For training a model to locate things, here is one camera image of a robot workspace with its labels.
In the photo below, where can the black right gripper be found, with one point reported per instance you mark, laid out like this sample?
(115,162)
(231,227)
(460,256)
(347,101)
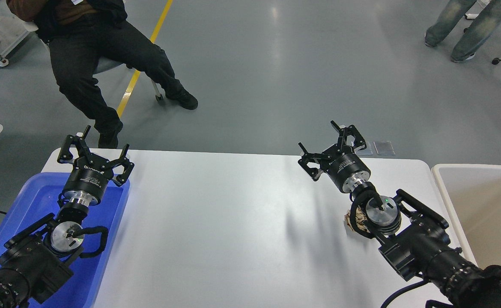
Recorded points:
(344,167)

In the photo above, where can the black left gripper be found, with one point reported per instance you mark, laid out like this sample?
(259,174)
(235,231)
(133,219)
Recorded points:
(88,179)

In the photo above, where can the brown paper ball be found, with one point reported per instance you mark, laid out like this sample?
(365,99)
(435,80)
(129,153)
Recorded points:
(355,223)

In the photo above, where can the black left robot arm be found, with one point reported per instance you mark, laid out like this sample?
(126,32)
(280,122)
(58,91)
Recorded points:
(36,263)

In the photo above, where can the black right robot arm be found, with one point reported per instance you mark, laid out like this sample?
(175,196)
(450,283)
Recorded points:
(412,237)

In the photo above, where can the left floor plate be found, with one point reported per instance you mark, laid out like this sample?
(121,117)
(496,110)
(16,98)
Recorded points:
(365,149)

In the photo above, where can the floor plate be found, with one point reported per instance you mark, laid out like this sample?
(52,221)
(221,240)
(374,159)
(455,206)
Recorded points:
(384,148)
(365,149)

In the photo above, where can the right floor plate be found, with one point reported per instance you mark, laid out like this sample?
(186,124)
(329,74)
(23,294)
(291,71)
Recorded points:
(384,148)

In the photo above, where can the blue plastic bin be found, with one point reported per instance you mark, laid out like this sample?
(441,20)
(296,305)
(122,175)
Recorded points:
(37,198)

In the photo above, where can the grey stool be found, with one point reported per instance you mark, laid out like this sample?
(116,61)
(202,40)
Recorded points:
(105,64)

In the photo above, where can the seated person in black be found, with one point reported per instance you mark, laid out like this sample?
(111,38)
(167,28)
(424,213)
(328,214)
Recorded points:
(81,32)

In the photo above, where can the beige plastic bin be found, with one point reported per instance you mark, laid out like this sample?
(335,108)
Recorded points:
(472,197)

